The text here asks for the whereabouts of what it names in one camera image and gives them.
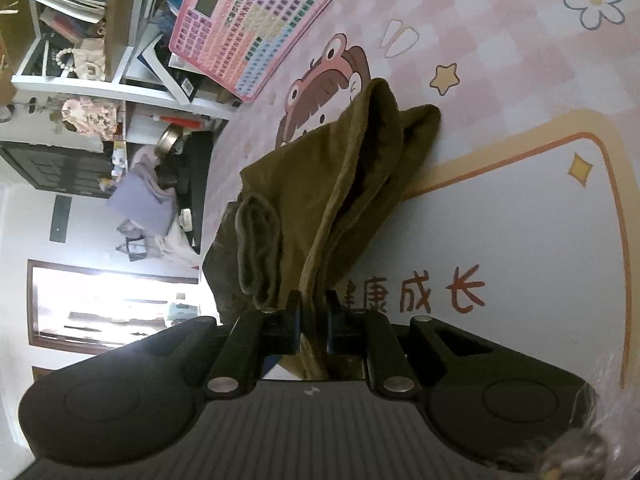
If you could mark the row of books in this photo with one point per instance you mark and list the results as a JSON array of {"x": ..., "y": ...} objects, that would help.
[{"x": 165, "y": 20}]

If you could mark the pink printed table mat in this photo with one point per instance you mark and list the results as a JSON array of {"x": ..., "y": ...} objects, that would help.
[{"x": 500, "y": 70}]

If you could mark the white shelf unit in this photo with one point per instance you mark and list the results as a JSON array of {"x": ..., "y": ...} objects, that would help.
[{"x": 75, "y": 86}]

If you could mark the round metal tin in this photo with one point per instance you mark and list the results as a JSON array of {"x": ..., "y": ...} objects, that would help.
[{"x": 169, "y": 140}]

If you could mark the pink toy learning tablet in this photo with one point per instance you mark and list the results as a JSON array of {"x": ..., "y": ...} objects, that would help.
[{"x": 255, "y": 25}]

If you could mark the olive brown garment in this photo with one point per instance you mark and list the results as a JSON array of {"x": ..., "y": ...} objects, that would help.
[{"x": 310, "y": 185}]

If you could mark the red pen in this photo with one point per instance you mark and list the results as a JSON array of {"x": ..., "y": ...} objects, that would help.
[{"x": 177, "y": 121}]

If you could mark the pink floral cloth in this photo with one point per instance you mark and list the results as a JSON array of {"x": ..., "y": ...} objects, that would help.
[{"x": 90, "y": 117}]

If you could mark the black cabinet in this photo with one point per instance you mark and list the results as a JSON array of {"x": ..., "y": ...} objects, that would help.
[{"x": 55, "y": 167}]

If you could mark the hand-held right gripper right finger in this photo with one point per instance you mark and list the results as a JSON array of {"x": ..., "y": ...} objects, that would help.
[{"x": 329, "y": 322}]

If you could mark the purple cloth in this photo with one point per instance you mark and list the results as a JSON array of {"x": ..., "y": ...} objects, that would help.
[{"x": 142, "y": 195}]

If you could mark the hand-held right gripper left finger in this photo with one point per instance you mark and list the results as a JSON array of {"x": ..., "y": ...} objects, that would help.
[{"x": 297, "y": 322}]

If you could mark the bright window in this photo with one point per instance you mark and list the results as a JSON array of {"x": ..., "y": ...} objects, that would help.
[{"x": 110, "y": 305}]

